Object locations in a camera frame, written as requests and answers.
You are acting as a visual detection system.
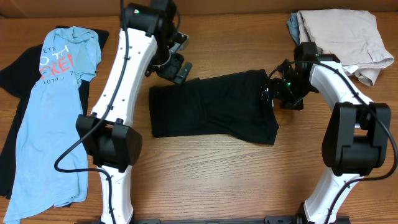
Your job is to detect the black t-shirt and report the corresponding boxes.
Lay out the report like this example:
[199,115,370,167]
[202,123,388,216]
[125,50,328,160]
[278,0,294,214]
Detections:
[149,70,279,145]
[1,30,109,199]

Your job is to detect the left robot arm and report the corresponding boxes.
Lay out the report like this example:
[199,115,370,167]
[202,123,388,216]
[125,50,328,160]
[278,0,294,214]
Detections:
[76,0,192,223]

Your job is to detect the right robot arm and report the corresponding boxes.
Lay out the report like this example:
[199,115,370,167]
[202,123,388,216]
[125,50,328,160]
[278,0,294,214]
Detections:
[262,42,397,224]

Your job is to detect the folded blue jeans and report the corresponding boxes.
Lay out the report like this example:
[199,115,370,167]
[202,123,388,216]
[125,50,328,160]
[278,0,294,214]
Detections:
[287,12,300,45]

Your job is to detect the beige folded shorts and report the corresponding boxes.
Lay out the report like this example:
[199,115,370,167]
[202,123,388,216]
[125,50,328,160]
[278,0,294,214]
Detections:
[297,9,394,86]

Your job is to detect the light blue t-shirt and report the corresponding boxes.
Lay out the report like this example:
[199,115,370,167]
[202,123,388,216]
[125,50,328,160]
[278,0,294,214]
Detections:
[4,26,101,223]

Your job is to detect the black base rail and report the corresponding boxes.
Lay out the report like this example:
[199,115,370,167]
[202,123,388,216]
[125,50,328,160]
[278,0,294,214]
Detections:
[74,215,352,224]

